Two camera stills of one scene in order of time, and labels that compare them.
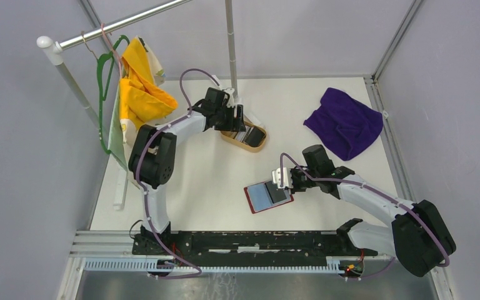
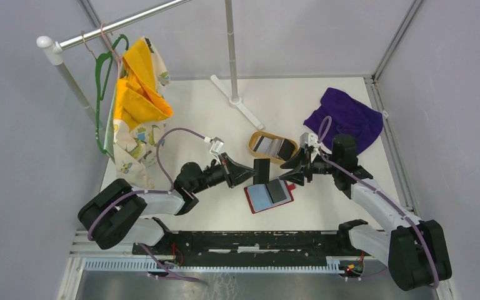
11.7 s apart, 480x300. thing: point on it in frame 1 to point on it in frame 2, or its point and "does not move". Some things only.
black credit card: [255, 137] to [262, 165]
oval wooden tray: [230, 135] to [256, 155]
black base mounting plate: [162, 244] does not move
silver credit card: [242, 136] to [262, 145]
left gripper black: [232, 125] to [236, 172]
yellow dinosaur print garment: [141, 97] does not move
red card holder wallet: [259, 199] does not move
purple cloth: [349, 124] does not move
